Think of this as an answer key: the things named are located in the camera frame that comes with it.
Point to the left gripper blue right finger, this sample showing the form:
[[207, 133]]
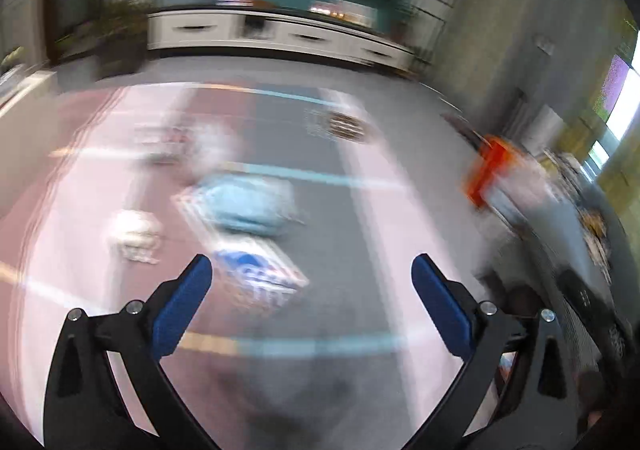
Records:
[[538, 406]]

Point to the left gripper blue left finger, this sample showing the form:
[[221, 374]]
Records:
[[83, 406]]

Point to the blue face mask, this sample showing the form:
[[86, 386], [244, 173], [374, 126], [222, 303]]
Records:
[[255, 205]]

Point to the clear blue plastic wrapper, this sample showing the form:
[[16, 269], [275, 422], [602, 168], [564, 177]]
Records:
[[199, 148]]

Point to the white paper cup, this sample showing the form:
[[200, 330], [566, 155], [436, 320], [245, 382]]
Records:
[[134, 235]]

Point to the white blue medicine box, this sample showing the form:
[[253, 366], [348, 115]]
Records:
[[256, 272]]

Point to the grey sofa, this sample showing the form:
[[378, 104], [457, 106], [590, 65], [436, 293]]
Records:
[[581, 232]]

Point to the white pink plastic bag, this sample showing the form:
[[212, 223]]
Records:
[[522, 187]]

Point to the red paper shopping bag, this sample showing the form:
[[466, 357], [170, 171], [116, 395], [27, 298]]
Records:
[[496, 156]]

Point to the plant shelf by cabinet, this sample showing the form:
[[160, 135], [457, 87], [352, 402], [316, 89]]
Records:
[[123, 30]]

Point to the white tv stand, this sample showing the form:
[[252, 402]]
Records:
[[274, 32]]

